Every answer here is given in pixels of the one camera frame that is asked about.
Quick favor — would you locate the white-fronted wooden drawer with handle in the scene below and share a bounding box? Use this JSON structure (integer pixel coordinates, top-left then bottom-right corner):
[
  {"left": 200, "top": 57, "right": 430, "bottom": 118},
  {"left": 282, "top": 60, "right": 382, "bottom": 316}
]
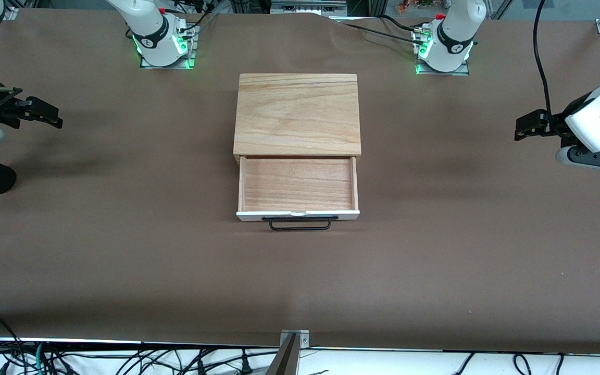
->
[{"left": 235, "top": 154, "right": 361, "bottom": 222}]

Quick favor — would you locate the black metal drawer handle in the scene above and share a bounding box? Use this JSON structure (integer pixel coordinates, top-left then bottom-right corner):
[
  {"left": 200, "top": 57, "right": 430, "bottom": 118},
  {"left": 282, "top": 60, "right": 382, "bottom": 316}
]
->
[{"left": 261, "top": 215, "right": 340, "bottom": 231}]

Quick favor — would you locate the wooden drawer cabinet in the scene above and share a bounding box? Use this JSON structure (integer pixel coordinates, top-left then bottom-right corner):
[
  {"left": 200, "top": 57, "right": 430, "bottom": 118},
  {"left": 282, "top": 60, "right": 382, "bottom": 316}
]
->
[{"left": 233, "top": 73, "right": 363, "bottom": 160}]

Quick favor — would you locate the grey electronics box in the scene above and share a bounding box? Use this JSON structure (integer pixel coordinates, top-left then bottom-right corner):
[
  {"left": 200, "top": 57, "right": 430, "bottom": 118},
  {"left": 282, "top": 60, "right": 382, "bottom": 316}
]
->
[{"left": 270, "top": 0, "right": 349, "bottom": 17}]

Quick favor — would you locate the brown table mat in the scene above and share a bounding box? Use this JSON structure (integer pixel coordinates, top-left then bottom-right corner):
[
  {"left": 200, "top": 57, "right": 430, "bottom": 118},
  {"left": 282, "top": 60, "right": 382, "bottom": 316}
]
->
[{"left": 0, "top": 7, "right": 600, "bottom": 356}]

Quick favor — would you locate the dark wedge-shaped bar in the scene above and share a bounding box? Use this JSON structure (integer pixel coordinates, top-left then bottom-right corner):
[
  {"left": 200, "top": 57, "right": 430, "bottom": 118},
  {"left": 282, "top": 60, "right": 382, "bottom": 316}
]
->
[{"left": 266, "top": 333, "right": 299, "bottom": 375}]

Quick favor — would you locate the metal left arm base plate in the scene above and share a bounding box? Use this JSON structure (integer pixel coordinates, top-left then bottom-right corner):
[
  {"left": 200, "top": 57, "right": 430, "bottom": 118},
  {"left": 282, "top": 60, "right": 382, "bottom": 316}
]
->
[{"left": 415, "top": 29, "right": 471, "bottom": 77}]

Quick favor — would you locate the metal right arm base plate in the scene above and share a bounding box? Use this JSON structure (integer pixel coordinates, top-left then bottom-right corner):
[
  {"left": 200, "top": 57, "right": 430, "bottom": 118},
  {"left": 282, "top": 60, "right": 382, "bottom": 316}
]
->
[{"left": 140, "top": 22, "right": 197, "bottom": 70}]

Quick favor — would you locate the black cable across mat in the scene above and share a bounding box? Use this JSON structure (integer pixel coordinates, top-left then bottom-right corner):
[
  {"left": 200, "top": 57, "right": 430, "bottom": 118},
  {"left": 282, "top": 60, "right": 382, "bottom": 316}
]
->
[{"left": 331, "top": 15, "right": 428, "bottom": 47}]

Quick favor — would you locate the teal cable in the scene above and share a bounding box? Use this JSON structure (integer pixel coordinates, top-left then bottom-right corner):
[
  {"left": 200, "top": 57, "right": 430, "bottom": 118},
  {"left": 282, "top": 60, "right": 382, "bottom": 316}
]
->
[{"left": 32, "top": 341, "right": 54, "bottom": 375}]

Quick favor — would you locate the small metal bracket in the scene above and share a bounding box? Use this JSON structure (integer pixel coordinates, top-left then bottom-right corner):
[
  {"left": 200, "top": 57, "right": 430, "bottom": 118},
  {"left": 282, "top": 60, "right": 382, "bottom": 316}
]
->
[{"left": 280, "top": 329, "right": 311, "bottom": 349}]

